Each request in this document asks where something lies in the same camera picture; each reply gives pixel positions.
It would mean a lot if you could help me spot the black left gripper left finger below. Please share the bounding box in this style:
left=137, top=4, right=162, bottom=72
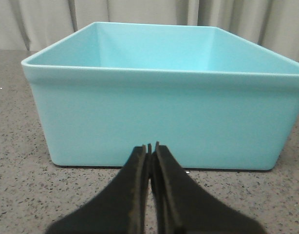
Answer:
left=46, top=145, right=149, bottom=234

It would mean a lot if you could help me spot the white pleated curtain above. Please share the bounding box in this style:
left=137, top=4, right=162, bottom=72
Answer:
left=0, top=0, right=299, bottom=61

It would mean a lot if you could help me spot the light blue plastic box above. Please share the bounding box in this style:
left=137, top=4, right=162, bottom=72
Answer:
left=21, top=22, right=299, bottom=170

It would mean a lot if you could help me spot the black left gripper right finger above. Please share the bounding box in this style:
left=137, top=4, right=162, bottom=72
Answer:
left=151, top=144, right=265, bottom=234

